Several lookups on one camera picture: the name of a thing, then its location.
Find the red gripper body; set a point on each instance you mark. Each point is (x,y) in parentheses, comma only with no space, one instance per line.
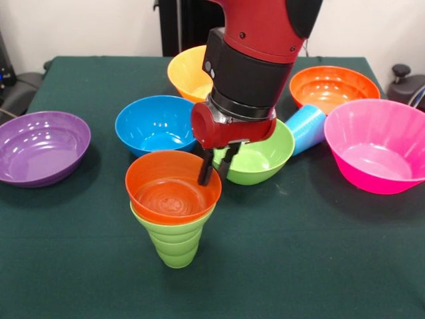
(232,131)

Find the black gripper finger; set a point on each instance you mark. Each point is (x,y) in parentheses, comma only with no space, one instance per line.
(227,163)
(206,169)

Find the large green bowl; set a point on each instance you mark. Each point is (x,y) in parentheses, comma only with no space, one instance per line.
(262,163)

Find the small orange bowl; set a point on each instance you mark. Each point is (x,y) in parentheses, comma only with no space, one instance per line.
(172,199)

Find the small green bowl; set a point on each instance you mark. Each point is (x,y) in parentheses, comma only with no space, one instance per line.
(172,232)

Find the blue cup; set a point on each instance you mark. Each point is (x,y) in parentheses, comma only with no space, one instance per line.
(305,129)

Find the stack of green cups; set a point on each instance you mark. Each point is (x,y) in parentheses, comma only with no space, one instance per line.
(177,256)

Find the wide purple bowl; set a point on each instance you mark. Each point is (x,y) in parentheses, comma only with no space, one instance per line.
(40,156)

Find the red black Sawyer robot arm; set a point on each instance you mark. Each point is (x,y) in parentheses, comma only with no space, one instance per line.
(259,50)

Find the blue bowl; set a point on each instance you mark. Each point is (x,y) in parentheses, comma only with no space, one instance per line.
(152,126)

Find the large yellow-orange bowl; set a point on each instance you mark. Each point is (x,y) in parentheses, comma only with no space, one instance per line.
(186,79)

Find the wide red-orange bowl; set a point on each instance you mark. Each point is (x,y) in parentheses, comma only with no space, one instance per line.
(332,89)

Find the large pink bowl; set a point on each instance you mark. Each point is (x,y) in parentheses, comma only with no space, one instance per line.
(375,156)

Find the dark green tablecloth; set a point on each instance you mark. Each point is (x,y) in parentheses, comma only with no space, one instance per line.
(99,282)

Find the grey chair with black knob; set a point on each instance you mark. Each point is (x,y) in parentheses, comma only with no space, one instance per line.
(406,88)

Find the black equipment box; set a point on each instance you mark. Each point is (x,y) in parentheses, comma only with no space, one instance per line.
(6,63)

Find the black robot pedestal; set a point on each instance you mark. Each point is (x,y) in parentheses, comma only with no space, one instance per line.
(186,23)

